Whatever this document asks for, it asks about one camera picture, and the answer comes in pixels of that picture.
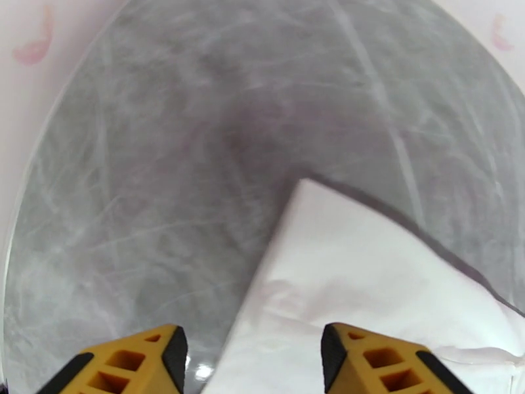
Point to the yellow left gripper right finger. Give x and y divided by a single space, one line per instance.
369 364

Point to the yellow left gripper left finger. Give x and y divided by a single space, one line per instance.
135 364

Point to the white t-shirt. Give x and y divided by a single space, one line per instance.
348 282

